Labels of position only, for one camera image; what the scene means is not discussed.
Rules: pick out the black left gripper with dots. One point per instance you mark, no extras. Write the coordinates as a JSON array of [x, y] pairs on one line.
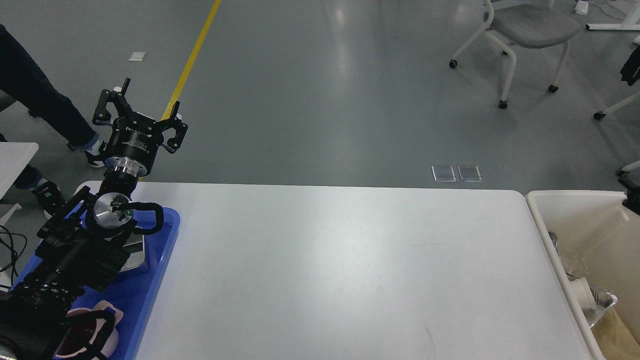
[[132, 145]]

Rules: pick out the square stainless steel tray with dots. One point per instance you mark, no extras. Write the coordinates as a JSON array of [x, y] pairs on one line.
[[135, 246]]

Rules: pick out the pink HOME mug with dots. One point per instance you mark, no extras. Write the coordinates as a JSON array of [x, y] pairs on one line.
[[93, 333]]

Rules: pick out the white paper cup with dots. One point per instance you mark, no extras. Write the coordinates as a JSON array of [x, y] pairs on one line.
[[582, 291]]

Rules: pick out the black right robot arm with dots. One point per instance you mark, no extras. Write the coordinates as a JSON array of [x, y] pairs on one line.
[[632, 201]]

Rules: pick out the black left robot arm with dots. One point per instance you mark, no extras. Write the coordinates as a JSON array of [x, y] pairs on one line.
[[83, 245]]

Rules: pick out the person in dark jeans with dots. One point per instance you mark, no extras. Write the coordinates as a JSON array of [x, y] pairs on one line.
[[22, 79]]

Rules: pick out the white side table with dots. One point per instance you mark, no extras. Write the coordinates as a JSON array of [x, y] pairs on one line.
[[14, 157]]

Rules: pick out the blue plastic tray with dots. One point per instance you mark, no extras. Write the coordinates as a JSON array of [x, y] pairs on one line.
[[135, 291]]

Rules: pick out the clear floor plate left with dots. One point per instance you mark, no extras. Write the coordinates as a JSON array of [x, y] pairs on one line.
[[444, 173]]

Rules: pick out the clear floor plate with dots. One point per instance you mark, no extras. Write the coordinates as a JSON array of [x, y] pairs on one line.
[[444, 173], [470, 173]]

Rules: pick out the clear floor plate right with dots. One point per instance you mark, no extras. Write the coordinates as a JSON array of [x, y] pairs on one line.
[[470, 173]]

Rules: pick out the white office chair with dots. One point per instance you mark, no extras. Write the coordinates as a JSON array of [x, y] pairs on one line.
[[529, 25]]

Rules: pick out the white plastic bin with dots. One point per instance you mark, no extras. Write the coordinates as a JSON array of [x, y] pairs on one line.
[[590, 234]]

